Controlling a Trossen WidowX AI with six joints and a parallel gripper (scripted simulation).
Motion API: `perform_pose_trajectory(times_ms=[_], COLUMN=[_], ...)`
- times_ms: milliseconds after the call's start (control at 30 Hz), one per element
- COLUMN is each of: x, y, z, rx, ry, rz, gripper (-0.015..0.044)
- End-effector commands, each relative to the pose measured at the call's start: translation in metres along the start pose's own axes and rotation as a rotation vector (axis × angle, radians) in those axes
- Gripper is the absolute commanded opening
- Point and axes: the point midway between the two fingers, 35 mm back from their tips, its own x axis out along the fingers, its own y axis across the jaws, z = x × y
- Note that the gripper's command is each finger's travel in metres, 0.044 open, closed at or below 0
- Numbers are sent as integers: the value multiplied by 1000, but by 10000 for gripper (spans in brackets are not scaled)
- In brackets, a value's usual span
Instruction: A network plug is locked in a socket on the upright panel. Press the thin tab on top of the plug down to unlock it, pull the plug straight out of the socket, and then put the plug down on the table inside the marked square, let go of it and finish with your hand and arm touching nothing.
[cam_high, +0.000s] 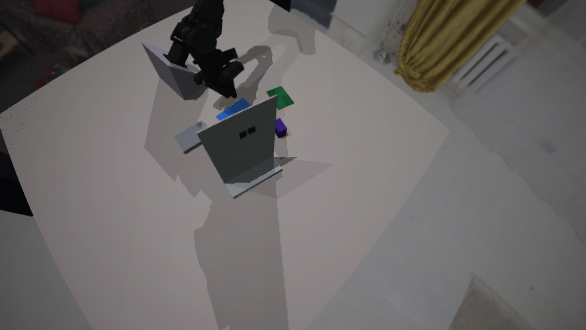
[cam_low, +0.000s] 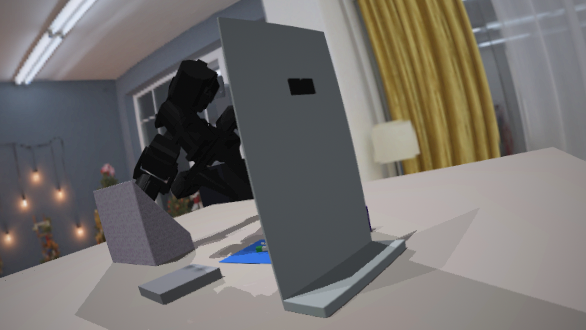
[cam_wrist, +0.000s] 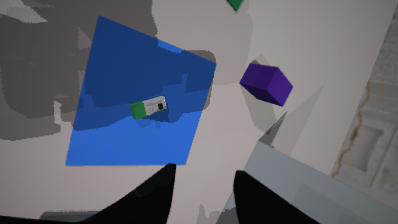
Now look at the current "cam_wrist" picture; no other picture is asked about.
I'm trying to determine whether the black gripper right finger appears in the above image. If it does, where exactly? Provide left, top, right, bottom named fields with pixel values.
left=233, top=170, right=321, bottom=224

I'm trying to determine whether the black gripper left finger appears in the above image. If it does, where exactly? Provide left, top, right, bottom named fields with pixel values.
left=0, top=163, right=176, bottom=224

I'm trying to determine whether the blue square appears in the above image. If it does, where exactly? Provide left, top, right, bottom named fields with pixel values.
left=65, top=16, right=217, bottom=166

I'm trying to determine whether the pale grey panel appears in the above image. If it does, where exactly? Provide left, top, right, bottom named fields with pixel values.
left=217, top=141, right=398, bottom=224

